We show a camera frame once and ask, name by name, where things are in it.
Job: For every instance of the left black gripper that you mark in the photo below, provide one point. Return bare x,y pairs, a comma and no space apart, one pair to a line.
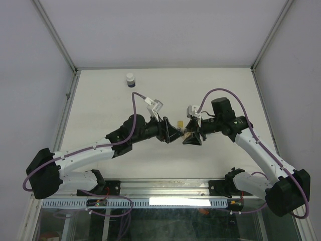
166,132

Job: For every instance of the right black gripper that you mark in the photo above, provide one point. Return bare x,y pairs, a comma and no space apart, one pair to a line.
192,126

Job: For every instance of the clear orange pill bottle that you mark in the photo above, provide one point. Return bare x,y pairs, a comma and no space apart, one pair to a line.
186,133

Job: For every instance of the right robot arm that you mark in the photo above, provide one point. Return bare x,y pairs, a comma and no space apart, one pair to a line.
284,189

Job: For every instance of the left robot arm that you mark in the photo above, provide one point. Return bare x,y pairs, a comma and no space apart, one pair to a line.
53,172

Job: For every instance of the white cap pill bottle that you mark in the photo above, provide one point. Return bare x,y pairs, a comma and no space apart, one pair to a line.
130,80

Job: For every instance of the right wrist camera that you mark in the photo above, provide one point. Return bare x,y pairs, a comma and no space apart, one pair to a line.
194,114

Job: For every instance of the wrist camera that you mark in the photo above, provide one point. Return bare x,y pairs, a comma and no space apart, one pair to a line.
153,107
194,114

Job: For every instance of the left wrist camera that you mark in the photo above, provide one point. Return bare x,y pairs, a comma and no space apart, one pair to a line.
153,107

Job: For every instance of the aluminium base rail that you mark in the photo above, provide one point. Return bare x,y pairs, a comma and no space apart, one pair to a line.
165,187

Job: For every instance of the right black mount plate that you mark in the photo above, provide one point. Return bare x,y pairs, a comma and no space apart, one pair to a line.
224,188

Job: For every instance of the black mount plate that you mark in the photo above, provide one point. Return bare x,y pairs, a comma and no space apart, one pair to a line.
111,187
224,188

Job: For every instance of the left black mount plate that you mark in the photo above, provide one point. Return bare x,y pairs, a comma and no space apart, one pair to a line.
111,187

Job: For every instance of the white slotted cable duct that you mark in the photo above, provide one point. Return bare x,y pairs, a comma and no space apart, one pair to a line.
153,202

